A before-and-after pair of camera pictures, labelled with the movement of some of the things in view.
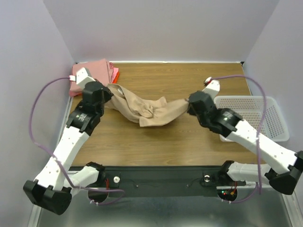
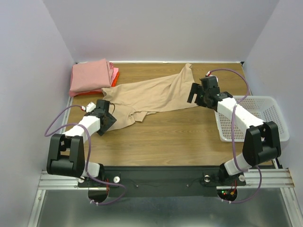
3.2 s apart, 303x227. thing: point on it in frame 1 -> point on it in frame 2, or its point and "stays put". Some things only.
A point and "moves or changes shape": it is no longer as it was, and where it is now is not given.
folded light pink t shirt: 115,71 stays put
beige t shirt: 124,104 moves or changes shape
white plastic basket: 250,108 stays put
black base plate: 168,181 stays put
